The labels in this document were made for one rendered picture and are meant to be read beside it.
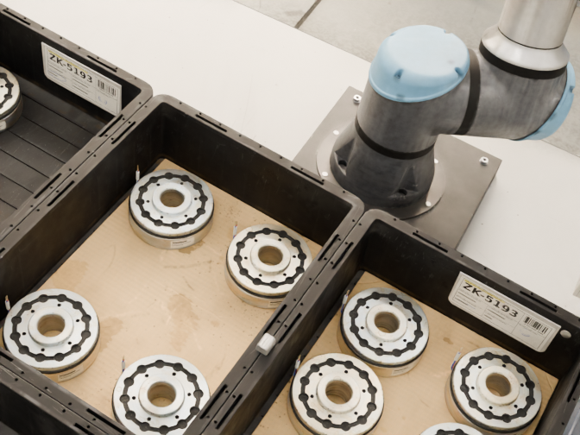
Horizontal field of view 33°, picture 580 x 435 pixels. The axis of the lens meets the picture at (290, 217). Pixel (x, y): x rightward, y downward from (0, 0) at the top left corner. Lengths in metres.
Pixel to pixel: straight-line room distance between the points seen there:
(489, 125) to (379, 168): 0.16
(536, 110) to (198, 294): 0.50
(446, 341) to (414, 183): 0.28
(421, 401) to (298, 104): 0.60
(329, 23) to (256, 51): 1.17
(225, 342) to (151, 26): 0.69
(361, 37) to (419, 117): 1.50
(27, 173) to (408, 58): 0.50
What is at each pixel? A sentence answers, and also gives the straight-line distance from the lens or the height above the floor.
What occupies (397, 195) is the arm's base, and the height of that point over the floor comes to 0.78.
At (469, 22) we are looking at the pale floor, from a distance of 2.91.
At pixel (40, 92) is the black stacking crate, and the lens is 1.36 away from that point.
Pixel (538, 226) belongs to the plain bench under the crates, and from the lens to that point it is 1.49.
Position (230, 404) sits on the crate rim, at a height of 0.93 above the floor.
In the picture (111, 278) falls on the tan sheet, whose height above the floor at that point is 0.83.
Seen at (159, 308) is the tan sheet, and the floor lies 0.83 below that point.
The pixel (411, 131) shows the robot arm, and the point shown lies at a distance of 1.28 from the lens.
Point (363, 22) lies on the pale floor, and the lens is 2.81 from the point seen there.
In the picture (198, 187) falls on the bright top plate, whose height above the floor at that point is 0.86.
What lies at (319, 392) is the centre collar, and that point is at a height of 0.87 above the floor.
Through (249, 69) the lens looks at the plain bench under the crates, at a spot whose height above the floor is 0.70.
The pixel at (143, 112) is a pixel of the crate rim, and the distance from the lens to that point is 1.19.
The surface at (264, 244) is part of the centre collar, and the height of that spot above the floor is 0.87.
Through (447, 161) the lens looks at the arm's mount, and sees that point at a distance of 1.47.
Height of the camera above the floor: 1.80
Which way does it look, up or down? 52 degrees down
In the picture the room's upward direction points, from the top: 12 degrees clockwise
